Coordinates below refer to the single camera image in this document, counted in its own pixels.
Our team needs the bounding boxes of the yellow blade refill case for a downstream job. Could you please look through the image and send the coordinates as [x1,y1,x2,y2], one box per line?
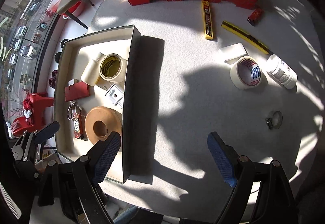
[202,0,213,40]

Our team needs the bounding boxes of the red-white basin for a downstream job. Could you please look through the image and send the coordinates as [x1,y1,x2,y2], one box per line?
[46,0,80,17]

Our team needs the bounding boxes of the blue jeans leg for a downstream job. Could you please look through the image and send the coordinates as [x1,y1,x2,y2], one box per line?
[114,206,138,224]

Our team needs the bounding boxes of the white tape roll yellow core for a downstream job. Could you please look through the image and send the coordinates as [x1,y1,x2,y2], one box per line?
[99,54,127,83]

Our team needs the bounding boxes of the yellow utility knife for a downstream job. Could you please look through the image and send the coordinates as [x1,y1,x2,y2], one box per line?
[221,21,273,55]

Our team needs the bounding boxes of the red lighter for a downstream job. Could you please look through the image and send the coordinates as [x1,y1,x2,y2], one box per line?
[247,8,264,26]

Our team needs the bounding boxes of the brown tape roll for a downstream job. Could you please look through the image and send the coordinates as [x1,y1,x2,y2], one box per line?
[85,106,122,144]

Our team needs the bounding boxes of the white bottle yellow label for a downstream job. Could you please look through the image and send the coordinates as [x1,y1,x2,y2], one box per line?
[81,52,105,86]

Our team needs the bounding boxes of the red plastic stool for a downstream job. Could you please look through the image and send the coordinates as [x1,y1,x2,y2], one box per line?
[11,93,54,137]

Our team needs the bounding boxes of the red rectangular box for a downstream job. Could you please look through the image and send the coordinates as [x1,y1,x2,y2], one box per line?
[64,79,90,101]

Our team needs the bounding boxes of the white eraser block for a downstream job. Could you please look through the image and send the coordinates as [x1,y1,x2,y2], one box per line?
[221,43,247,64]

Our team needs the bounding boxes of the white tape roll red-blue core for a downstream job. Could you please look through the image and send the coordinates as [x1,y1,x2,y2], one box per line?
[230,56,262,90]

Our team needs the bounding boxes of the black slipper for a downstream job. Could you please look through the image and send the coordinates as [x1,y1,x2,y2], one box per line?
[60,38,68,49]
[54,52,61,64]

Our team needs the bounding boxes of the red patterned small box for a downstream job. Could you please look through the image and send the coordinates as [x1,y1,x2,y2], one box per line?
[73,106,84,139]

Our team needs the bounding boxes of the dark red slipper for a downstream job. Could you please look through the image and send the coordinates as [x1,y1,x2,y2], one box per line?
[49,77,56,89]
[51,70,57,79]

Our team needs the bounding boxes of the metal hose clamp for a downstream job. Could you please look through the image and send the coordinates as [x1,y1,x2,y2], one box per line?
[67,102,78,121]
[265,110,283,129]

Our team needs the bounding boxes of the grey plastic adapter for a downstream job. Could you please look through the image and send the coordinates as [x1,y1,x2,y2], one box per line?
[105,84,124,108]

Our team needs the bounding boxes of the grey-green storage tray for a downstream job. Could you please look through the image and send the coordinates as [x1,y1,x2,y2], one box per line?
[53,25,141,183]

